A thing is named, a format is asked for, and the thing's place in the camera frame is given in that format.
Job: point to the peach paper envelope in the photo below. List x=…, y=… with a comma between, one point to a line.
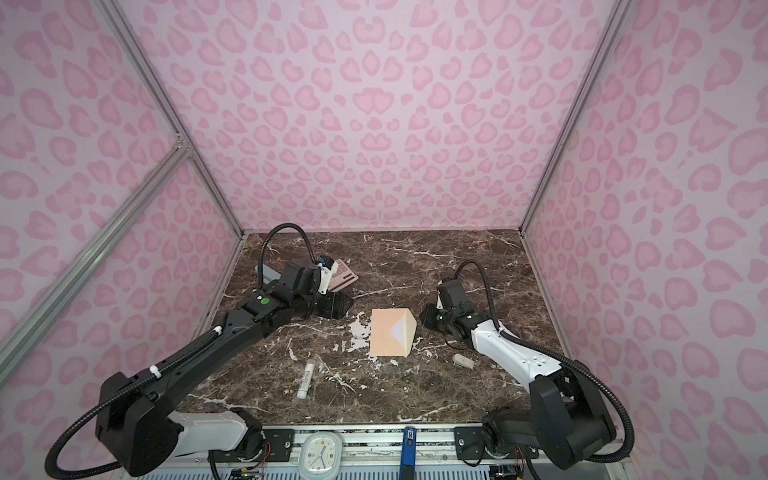
x=381, y=344

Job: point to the white glue stick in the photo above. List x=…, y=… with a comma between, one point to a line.
x=306, y=379

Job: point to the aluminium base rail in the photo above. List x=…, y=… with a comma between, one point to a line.
x=374, y=451

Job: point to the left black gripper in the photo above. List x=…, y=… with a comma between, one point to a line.
x=332, y=309

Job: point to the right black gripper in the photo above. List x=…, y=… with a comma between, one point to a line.
x=427, y=319

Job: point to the green bordered floral letter card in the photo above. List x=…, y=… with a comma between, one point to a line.
x=403, y=331

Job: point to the white analog clock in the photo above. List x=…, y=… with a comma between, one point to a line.
x=320, y=456

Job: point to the grey blue stapler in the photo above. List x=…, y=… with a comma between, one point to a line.
x=267, y=274

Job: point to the small beige eraser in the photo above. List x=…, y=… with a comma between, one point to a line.
x=463, y=361

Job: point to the pink calculator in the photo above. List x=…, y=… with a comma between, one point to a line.
x=343, y=277

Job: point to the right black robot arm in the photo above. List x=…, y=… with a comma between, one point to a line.
x=573, y=415

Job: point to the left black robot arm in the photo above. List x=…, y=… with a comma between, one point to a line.
x=136, y=418

